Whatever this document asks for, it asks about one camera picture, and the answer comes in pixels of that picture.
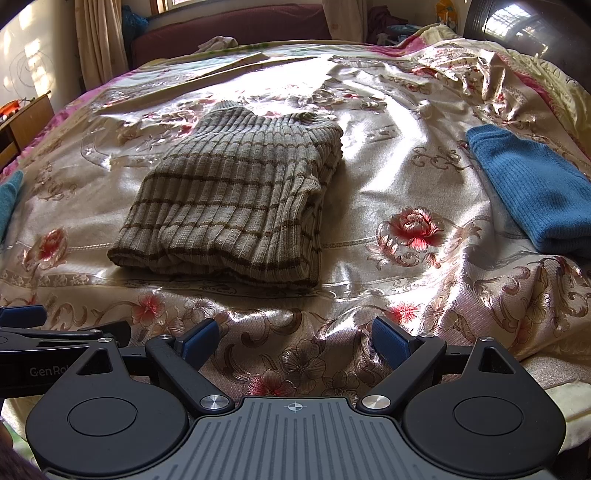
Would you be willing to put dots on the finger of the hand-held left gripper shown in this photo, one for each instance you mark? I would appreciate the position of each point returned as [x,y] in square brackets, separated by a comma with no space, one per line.
[21,316]
[117,333]

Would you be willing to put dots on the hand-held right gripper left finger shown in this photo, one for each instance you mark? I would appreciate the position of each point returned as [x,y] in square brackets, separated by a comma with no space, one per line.
[201,341]

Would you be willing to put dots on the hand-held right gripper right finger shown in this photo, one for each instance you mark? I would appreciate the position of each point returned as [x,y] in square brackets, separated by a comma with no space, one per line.
[390,341]

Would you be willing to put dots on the beige striped knit sweater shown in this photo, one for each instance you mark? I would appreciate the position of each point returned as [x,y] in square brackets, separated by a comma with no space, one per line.
[231,198]

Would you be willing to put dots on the person's left forearm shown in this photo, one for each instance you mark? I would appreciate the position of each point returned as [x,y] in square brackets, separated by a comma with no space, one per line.
[14,468]

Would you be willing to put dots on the pile of clothes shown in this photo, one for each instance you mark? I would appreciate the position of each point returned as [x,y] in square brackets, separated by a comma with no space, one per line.
[397,27]

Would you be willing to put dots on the teal cloth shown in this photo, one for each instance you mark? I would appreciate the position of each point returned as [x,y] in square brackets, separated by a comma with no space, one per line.
[9,203]

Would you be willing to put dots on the floral satin bedspread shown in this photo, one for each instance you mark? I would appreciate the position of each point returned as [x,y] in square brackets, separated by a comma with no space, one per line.
[415,175]

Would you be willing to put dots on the wooden desk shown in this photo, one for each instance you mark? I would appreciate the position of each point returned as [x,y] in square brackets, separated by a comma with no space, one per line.
[32,124]

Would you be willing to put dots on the orange item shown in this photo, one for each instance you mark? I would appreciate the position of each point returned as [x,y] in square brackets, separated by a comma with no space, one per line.
[9,109]

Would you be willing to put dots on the blue knit garment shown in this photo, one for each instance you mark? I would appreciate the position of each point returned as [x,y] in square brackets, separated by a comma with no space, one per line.
[531,189]

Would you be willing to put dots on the beige curtain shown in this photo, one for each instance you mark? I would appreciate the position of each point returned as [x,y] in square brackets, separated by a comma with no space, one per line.
[344,18]
[99,41]

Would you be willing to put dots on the white crumpled cloth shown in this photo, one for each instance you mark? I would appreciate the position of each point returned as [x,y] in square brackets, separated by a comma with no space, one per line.
[217,44]

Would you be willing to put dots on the blue plastic bag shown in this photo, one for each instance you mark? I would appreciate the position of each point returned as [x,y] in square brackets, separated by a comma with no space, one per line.
[133,18]

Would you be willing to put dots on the dark red sofa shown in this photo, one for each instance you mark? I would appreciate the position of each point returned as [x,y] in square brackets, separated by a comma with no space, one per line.
[240,25]

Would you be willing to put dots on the yellow item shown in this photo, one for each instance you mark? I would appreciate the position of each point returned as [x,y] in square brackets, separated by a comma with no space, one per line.
[447,11]

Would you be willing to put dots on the window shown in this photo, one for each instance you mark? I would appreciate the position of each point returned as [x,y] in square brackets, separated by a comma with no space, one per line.
[180,3]

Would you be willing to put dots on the dark glossy headboard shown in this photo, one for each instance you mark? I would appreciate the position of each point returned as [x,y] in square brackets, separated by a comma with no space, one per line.
[521,27]

